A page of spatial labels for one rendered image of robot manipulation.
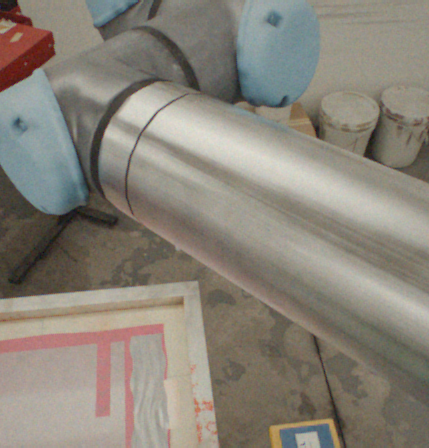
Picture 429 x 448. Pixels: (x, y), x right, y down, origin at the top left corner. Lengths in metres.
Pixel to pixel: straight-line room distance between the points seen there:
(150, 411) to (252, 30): 0.89
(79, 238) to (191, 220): 2.50
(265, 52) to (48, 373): 0.97
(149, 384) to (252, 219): 0.95
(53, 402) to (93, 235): 1.64
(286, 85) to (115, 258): 2.27
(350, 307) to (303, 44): 0.22
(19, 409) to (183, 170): 0.99
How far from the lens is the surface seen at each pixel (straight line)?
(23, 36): 2.02
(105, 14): 0.43
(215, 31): 0.34
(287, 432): 1.09
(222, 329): 2.32
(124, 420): 1.12
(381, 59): 3.09
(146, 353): 1.17
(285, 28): 0.35
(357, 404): 2.23
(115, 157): 0.25
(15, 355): 1.24
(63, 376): 1.18
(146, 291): 1.22
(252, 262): 0.21
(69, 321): 1.25
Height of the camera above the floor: 1.98
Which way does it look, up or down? 48 degrees down
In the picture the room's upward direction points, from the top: straight up
